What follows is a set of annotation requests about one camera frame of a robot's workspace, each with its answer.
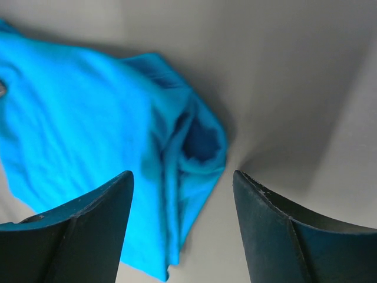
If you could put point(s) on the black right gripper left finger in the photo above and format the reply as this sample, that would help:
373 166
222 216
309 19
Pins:
79 241

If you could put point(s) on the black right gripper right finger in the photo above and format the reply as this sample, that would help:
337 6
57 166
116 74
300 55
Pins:
286 242

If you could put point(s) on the blue t shirt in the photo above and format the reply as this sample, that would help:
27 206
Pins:
73 118

